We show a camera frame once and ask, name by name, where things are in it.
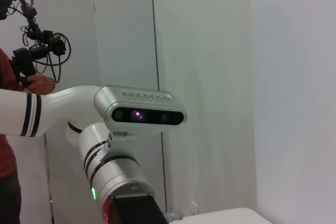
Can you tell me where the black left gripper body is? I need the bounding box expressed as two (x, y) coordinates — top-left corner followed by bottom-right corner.
(103, 194), (169, 224)

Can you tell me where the black teleoperation handle rig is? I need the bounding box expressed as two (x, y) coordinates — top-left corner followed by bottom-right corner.
(0, 0), (72, 88)

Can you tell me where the operator hand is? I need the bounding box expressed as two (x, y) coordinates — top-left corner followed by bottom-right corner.
(19, 73), (57, 96)

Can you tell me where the silver left connector plug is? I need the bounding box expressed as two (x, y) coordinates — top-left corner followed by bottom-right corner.
(163, 209), (184, 222)

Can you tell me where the person in red shirt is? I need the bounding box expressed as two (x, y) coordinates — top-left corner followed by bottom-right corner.
(0, 48), (22, 224)

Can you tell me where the white partition panel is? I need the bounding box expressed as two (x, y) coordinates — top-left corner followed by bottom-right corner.
(92, 0), (169, 210)

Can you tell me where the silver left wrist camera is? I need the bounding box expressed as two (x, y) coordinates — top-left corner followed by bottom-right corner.
(93, 85), (187, 142)

